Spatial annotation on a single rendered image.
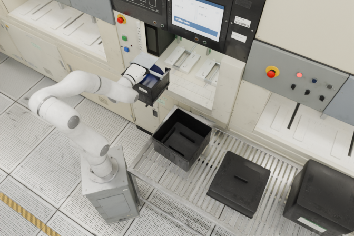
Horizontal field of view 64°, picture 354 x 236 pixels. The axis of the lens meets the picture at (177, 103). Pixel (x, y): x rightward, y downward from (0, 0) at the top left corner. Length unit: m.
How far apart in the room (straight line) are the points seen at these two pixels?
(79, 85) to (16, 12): 1.92
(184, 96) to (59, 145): 1.47
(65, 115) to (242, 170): 1.08
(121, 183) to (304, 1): 1.39
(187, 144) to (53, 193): 1.37
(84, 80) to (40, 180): 1.77
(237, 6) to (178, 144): 0.99
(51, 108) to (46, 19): 1.76
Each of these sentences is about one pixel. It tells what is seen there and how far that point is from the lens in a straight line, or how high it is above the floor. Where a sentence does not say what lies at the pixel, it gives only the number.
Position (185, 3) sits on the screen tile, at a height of 1.62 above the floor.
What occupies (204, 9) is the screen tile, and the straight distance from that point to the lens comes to 1.45.
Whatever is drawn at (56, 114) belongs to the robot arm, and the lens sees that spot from 1.20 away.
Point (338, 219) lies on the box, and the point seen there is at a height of 1.01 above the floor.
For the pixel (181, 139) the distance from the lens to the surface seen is 1.94.
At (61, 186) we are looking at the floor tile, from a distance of 2.80.
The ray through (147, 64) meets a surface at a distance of 1.67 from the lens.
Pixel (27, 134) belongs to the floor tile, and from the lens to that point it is 3.19.
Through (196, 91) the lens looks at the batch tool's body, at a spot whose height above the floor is 0.87.
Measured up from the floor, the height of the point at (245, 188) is 0.86.
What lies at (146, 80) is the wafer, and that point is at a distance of 1.84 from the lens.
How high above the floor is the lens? 2.47
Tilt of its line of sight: 54 degrees down
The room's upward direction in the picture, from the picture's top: 1 degrees clockwise
